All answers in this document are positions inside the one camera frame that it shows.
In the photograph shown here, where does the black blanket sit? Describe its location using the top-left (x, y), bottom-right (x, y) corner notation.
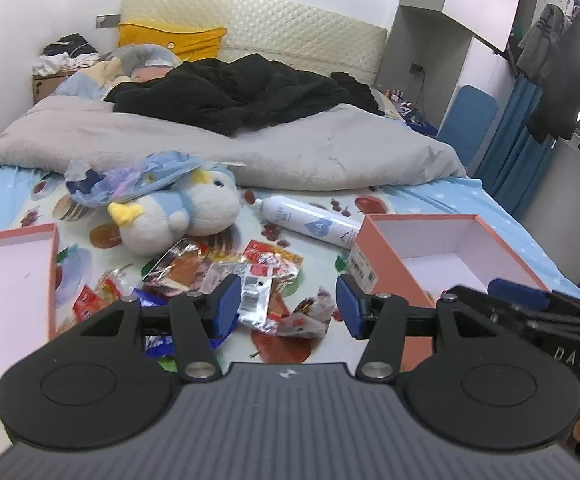
top-left (105, 55), bottom-right (385, 136)

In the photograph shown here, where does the pink box lid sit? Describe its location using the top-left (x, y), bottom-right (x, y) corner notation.
top-left (0, 223), bottom-right (61, 406)

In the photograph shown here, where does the blue plastic bag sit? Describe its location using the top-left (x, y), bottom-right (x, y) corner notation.
top-left (65, 150), bottom-right (248, 208)

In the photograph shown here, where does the yellow pillow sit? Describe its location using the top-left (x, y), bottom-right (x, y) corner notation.
top-left (117, 21), bottom-right (228, 61)

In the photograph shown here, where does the blue cartoon pillow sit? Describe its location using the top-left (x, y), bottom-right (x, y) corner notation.
top-left (52, 44), bottom-right (183, 103)

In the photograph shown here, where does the grey duvet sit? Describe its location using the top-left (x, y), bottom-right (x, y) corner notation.
top-left (0, 95), bottom-right (468, 191)

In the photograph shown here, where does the blue padded board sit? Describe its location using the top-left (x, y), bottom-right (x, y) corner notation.
top-left (437, 85), bottom-right (499, 171)

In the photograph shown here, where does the white blue penguin plush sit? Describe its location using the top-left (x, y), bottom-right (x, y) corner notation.
top-left (107, 167), bottom-right (243, 256)

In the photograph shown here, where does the cardboard box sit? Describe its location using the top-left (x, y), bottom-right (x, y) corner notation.
top-left (31, 72), bottom-right (78, 106)

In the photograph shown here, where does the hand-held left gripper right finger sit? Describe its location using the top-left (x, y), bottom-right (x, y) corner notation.
top-left (336, 274), bottom-right (511, 381)

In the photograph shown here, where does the blue curtain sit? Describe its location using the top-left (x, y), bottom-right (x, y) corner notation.
top-left (472, 75), bottom-right (555, 221)

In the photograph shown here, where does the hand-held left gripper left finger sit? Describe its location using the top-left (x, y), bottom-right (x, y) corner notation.
top-left (77, 272), bottom-right (243, 381)

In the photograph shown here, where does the cream padded headboard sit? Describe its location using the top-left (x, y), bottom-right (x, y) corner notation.
top-left (120, 0), bottom-right (388, 88)

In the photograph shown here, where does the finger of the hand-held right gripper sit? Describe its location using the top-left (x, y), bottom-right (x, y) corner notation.
top-left (452, 278), bottom-right (580, 322)

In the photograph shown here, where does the heap of clothes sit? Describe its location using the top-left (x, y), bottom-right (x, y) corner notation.
top-left (32, 33), bottom-right (101, 77)

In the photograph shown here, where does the cluster of small bottles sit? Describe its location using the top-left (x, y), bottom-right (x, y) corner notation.
top-left (385, 87), bottom-right (438, 136)

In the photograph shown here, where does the grey striped hanging jacket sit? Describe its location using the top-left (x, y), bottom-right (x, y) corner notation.
top-left (514, 4), bottom-right (570, 81)

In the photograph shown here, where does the white spray bottle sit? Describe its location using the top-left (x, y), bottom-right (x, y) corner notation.
top-left (250, 194), bottom-right (363, 250)

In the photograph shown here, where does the black hanging garment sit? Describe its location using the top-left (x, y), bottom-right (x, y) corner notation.
top-left (524, 10), bottom-right (580, 143)

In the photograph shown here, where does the pile of snack packets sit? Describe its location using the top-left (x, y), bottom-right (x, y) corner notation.
top-left (72, 237), bottom-right (338, 361)

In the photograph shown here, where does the printed bed sheet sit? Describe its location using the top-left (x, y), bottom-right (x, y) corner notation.
top-left (0, 165), bottom-right (580, 461)

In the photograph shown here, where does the pink box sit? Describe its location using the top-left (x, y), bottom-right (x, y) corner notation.
top-left (345, 213), bottom-right (550, 371)

